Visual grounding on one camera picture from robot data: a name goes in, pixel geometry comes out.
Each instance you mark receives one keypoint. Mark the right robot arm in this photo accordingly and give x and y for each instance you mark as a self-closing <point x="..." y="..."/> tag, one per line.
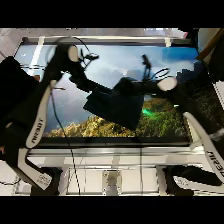
<point x="207" y="144"/>

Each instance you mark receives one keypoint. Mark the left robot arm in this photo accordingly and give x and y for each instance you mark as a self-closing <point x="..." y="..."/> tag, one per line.
<point x="37" y="128"/>

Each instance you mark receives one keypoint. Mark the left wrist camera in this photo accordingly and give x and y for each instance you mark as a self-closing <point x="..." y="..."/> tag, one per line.
<point x="90" y="56"/>

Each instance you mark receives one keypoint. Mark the silver frame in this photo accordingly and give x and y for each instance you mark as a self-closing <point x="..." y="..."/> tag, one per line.
<point x="110" y="151"/>

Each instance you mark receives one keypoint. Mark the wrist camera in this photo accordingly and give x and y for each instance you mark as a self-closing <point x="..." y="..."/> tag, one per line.
<point x="145" y="61"/>
<point x="90" y="56"/>

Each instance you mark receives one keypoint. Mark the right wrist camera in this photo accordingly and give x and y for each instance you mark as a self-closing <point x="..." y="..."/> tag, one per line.
<point x="145" y="61"/>

